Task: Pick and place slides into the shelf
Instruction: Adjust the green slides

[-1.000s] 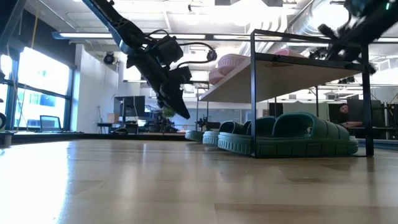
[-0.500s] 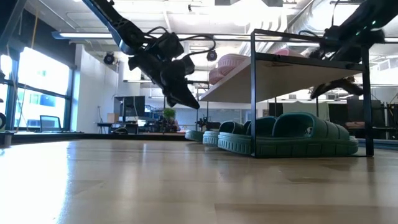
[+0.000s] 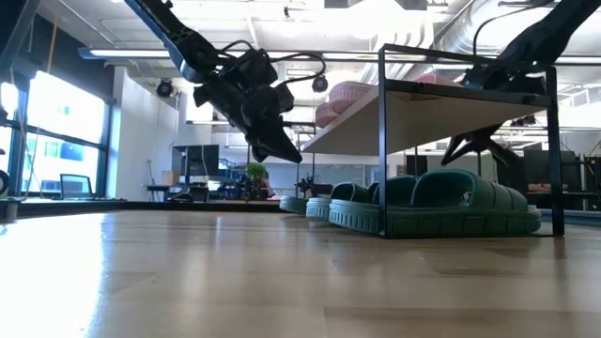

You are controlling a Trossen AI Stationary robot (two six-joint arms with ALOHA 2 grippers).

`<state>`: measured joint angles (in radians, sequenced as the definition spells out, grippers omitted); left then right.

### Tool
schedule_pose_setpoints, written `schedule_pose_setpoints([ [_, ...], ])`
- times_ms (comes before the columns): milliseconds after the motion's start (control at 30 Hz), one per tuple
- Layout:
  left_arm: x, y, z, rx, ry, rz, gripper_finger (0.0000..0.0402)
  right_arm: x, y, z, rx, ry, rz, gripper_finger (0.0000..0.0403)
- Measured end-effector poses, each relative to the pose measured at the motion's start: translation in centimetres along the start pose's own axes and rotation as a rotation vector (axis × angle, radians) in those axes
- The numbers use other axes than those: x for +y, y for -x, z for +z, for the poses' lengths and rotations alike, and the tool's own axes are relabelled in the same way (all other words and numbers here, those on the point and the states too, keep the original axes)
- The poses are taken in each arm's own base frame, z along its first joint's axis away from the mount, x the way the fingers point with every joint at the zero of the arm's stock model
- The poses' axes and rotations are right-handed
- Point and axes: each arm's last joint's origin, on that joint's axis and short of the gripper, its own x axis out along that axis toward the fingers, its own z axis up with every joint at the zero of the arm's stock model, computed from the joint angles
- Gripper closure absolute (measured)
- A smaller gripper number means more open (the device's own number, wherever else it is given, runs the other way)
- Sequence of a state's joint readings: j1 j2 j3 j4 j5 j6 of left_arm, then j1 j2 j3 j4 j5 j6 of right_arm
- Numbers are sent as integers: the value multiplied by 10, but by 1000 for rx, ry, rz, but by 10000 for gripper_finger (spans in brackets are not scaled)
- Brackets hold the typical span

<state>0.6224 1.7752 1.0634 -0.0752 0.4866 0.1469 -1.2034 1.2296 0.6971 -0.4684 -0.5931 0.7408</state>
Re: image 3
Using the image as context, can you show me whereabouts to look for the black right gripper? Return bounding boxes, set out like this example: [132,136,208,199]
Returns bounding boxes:
[440,60,548,192]

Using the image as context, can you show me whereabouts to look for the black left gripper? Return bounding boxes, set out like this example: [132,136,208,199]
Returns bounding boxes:
[193,77,303,164]

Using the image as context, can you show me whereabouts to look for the pink rubber slide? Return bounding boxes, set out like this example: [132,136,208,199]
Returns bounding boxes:
[328,72,464,114]
[315,100,342,129]

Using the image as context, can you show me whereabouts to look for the background potted green plant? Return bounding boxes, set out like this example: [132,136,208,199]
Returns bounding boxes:
[245,161,270,184]

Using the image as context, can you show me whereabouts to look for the background black monitor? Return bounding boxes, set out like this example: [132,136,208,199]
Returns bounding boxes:
[171,144,221,178]

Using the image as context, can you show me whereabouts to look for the long ceiling light strip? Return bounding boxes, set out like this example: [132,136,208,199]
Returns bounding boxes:
[78,46,173,60]

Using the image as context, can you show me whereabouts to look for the background laptop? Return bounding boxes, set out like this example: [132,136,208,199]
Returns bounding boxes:
[59,173,94,201]

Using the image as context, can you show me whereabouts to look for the large office window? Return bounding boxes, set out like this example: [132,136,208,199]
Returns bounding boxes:
[0,69,112,198]

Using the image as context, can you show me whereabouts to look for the wooden shelf black metal frame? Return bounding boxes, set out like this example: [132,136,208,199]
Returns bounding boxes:
[300,43,564,239]

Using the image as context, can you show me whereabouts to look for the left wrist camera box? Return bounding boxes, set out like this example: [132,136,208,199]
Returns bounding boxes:
[237,47,279,88]

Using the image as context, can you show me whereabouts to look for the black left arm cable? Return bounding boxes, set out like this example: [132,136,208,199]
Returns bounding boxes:
[218,39,328,90]

